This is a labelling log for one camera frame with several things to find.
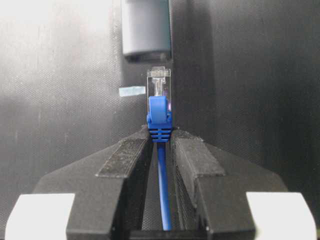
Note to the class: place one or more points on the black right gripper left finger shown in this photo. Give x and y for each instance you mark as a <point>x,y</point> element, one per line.
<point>99,197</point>

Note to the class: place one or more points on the grey USB hub with cable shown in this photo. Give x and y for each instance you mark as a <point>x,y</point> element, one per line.
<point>146,31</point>

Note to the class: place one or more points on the white tape piece by hub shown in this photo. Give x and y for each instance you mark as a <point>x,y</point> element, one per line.
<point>132,91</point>

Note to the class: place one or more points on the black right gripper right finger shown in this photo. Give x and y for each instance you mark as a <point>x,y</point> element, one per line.
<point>230,198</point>

